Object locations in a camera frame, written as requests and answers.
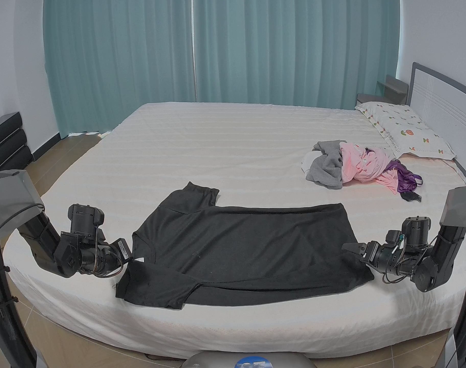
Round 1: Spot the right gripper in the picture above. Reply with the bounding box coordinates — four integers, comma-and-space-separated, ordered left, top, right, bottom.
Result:
340, 241, 416, 281

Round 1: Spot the blue-green curtain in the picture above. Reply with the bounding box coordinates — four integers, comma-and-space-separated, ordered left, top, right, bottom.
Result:
43, 0, 198, 137
193, 0, 400, 110

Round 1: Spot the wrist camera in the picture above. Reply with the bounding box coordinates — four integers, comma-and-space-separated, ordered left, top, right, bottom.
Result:
386, 216, 435, 256
60, 203, 106, 246

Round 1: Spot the pink garment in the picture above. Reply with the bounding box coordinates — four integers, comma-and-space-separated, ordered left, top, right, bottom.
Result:
340, 141, 399, 195

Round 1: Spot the black T-shirt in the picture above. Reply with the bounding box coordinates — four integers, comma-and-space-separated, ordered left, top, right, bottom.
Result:
115, 182, 375, 309

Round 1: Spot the white garment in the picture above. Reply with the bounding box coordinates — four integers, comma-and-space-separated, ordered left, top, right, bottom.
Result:
301, 152, 319, 175

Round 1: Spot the grey bedside table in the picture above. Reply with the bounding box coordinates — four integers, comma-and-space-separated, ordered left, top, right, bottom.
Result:
357, 74, 409, 106

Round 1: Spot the grey garment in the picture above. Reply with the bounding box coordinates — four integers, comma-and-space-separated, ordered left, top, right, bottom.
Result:
305, 140, 344, 190

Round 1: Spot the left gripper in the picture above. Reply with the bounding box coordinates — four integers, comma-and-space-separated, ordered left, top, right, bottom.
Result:
80, 237, 134, 279

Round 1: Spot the black chest of drawers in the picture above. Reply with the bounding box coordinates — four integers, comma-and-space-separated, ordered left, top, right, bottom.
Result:
0, 111, 35, 176

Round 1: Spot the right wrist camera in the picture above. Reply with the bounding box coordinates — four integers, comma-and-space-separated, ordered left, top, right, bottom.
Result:
386, 216, 435, 256

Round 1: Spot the bed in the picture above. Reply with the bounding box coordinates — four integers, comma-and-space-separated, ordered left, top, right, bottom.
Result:
1, 62, 466, 359

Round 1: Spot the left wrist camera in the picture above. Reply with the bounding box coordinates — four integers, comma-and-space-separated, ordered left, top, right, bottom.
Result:
60, 203, 106, 246

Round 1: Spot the purple garment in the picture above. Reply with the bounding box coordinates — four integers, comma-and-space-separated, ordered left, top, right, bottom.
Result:
390, 159, 423, 194

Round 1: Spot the white printed pillow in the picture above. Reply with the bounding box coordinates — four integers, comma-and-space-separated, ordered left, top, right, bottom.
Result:
355, 101, 457, 161

